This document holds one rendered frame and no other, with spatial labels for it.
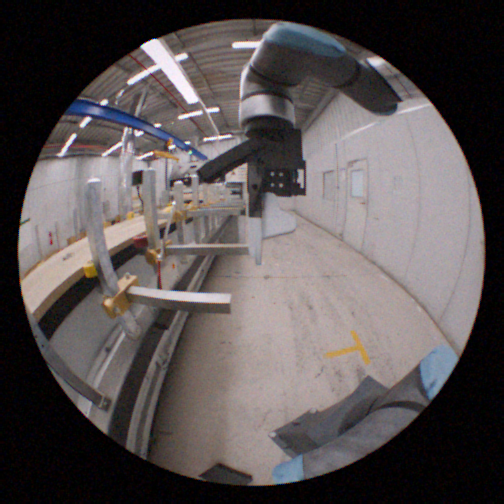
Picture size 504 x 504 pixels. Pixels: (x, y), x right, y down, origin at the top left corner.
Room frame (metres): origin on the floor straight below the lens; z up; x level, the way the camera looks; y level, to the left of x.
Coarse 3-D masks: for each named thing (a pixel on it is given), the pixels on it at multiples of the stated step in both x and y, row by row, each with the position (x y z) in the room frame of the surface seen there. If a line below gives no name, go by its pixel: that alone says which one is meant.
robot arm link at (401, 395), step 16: (432, 352) -0.01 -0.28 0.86; (448, 352) -0.04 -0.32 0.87; (416, 368) -0.01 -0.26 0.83; (432, 368) -0.03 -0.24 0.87; (448, 368) -0.07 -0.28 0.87; (400, 384) -0.01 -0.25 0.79; (416, 384) -0.03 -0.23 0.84; (432, 384) -0.06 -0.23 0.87; (384, 400) -0.02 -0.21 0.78; (400, 400) -0.04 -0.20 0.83; (416, 400) -0.06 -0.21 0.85
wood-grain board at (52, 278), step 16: (128, 224) 0.91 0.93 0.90; (144, 224) 0.81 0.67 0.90; (160, 224) 0.76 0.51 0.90; (80, 240) 0.56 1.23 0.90; (112, 240) 0.47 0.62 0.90; (128, 240) 0.47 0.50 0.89; (64, 256) 0.26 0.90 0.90; (80, 256) 0.28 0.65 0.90; (32, 272) 0.01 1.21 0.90; (48, 272) 0.10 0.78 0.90; (64, 272) 0.15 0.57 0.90; (80, 272) 0.19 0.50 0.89; (32, 288) -0.03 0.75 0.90; (48, 288) 0.05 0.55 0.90; (64, 288) 0.10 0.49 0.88; (32, 304) -0.05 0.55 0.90; (48, 304) 0.02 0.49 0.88
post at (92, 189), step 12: (96, 180) 0.20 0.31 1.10; (84, 192) 0.18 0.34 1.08; (96, 192) 0.20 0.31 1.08; (84, 204) 0.18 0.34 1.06; (96, 204) 0.20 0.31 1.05; (96, 216) 0.20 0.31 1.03; (96, 228) 0.19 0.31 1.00; (96, 240) 0.19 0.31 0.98; (96, 252) 0.18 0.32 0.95; (96, 264) 0.18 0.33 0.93; (108, 264) 0.21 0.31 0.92; (108, 276) 0.19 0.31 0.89; (108, 288) 0.18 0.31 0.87; (132, 324) 0.20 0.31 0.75
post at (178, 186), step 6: (174, 186) 0.68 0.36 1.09; (180, 186) 0.68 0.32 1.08; (174, 192) 0.68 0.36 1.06; (180, 192) 0.68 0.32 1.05; (174, 198) 0.68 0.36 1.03; (180, 198) 0.68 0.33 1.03; (180, 204) 0.68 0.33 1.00; (180, 222) 0.68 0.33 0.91; (180, 228) 0.68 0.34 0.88; (180, 234) 0.68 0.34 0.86; (180, 240) 0.68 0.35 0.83; (186, 240) 0.71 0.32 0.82; (186, 258) 0.68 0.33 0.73
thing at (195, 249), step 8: (144, 248) 0.47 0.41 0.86; (168, 248) 0.47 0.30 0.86; (176, 248) 0.47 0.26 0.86; (184, 248) 0.48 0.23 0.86; (192, 248) 0.48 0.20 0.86; (200, 248) 0.48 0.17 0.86; (208, 248) 0.48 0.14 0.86; (216, 248) 0.48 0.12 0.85; (224, 248) 0.48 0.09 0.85; (232, 248) 0.48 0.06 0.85; (240, 248) 0.48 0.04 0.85; (248, 248) 0.48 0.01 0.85
